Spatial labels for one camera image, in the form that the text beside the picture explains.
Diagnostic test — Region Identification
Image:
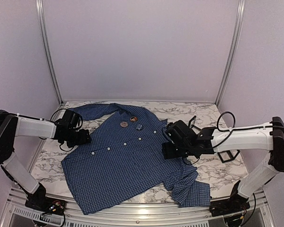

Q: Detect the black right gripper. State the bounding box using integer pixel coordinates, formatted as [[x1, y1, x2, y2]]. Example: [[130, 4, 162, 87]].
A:
[[162, 141, 194, 160]]

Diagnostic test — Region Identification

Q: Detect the white blue round brooch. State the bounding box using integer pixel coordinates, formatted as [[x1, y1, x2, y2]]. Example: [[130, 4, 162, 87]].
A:
[[136, 124, 143, 131]]

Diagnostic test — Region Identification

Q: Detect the blue checked shirt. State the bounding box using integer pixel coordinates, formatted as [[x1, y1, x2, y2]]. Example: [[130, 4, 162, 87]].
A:
[[62, 103, 210, 215]]

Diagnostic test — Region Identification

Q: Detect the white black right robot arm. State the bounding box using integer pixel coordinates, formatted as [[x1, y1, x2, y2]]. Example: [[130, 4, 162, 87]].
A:
[[162, 117, 284, 212]]

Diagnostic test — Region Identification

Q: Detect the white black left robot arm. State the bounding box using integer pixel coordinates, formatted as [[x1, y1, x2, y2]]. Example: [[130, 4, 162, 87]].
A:
[[0, 109, 91, 210]]

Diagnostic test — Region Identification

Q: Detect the orange rimmed round brooch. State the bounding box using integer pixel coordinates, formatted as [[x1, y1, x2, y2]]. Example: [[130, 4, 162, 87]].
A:
[[130, 117, 138, 122]]

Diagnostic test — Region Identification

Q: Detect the brown round brooch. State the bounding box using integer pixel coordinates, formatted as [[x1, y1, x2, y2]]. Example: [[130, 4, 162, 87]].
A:
[[120, 122, 128, 128]]

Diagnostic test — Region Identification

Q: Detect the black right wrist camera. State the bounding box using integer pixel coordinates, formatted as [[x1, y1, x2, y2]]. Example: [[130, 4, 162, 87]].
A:
[[165, 120, 195, 143]]

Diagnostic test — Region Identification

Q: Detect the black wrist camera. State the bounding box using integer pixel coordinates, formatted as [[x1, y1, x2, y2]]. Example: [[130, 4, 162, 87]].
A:
[[165, 120, 195, 143], [62, 109, 83, 130]]

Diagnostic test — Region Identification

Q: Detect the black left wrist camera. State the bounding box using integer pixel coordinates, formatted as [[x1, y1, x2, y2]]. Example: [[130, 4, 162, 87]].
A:
[[62, 109, 83, 130]]

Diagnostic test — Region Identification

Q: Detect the black frame stand far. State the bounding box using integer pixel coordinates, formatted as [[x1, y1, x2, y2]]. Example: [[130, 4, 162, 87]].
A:
[[188, 115, 201, 131]]

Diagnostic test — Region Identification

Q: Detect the black frame stand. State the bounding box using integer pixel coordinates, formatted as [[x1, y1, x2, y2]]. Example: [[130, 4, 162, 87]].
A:
[[188, 115, 201, 131], [217, 150, 240, 163]]

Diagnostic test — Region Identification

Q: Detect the black frame stand near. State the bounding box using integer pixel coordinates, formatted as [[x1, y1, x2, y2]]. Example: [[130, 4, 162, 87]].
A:
[[217, 150, 240, 163]]

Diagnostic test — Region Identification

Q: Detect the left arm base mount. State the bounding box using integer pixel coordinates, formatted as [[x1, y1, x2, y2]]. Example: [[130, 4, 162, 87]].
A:
[[23, 183, 66, 216]]

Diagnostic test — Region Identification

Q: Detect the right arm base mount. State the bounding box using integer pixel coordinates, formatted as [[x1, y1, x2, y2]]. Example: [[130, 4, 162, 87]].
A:
[[209, 181, 250, 217]]

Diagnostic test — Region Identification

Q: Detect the aluminium front rail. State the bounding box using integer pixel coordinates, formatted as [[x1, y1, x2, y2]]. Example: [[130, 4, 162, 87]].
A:
[[0, 188, 276, 227]]

